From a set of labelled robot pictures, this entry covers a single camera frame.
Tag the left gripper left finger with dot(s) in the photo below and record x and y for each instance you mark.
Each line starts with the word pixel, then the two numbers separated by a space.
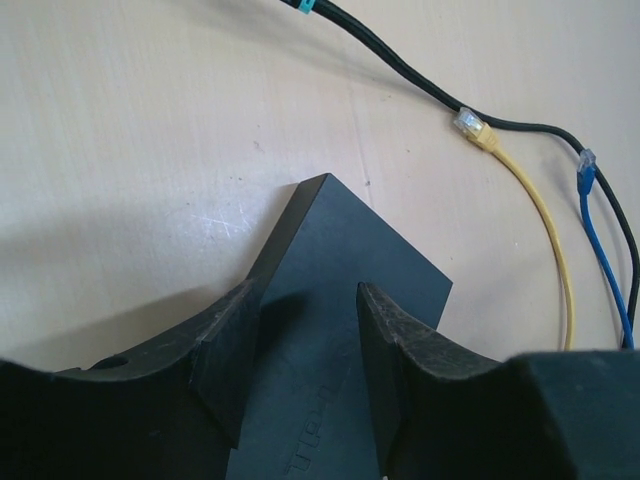
pixel 171 407

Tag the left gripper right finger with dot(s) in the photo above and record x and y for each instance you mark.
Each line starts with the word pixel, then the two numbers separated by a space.
pixel 441 411

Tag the small black network switch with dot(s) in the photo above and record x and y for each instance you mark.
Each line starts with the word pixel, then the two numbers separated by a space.
pixel 308 413

